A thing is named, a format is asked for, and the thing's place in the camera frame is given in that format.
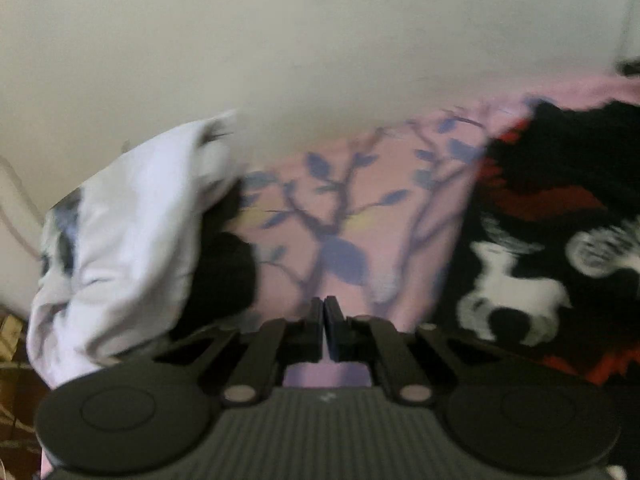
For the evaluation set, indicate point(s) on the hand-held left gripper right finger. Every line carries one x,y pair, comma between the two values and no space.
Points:
334,325

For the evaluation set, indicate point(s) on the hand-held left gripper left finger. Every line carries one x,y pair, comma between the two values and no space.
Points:
314,325

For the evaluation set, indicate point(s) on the black red patterned sweater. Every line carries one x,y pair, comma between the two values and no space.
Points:
550,240

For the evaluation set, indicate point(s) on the black cloth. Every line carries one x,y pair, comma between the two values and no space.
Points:
225,275

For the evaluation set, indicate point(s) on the pink floral bedsheet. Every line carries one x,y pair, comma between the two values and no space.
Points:
360,210

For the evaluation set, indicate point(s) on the white printed cloth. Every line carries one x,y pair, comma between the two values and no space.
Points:
125,240

